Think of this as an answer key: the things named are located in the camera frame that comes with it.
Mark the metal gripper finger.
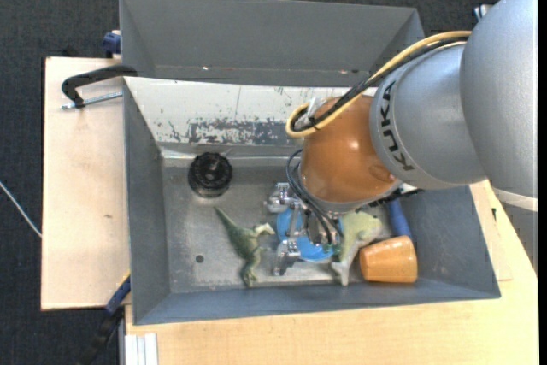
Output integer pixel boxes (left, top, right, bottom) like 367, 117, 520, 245
272, 239, 303, 277
263, 182, 301, 215

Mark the blue round disc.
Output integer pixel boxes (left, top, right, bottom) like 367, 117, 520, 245
275, 209, 344, 263

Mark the pale green toy dinosaur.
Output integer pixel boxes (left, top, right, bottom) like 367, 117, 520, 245
329, 210, 384, 287

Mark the dark green toy dinosaur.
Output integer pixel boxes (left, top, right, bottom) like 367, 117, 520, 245
213, 206, 277, 289

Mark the black ribbed round cap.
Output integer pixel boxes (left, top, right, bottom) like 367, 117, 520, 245
187, 151, 234, 198

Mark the orange cup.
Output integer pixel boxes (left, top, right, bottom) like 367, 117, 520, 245
357, 234, 419, 285

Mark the blue cylinder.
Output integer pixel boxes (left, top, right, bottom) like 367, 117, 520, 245
385, 199, 414, 239

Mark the grey metal bin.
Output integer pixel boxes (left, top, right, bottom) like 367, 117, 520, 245
118, 0, 502, 326

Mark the pale wood board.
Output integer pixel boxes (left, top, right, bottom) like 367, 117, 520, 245
40, 56, 132, 311

